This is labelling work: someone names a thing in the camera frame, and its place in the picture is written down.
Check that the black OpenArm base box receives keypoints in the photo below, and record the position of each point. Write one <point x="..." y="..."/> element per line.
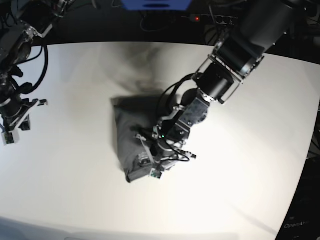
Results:
<point x="302" y="221"/>

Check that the dark grey T-shirt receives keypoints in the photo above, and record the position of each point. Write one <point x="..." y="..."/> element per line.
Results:
<point x="131" y="114"/>

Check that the blue plastic box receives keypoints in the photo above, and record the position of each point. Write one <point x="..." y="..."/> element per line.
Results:
<point x="156" y="5"/>

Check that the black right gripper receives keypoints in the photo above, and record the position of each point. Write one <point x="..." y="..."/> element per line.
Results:
<point x="12" y="107"/>

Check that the black power strip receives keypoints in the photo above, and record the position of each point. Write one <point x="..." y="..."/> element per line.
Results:
<point x="208" y="19"/>

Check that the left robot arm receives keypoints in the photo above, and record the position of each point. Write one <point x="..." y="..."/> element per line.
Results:
<point x="153" y="129"/>

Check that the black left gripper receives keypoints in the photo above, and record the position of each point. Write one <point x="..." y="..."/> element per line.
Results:
<point x="162" y="152"/>

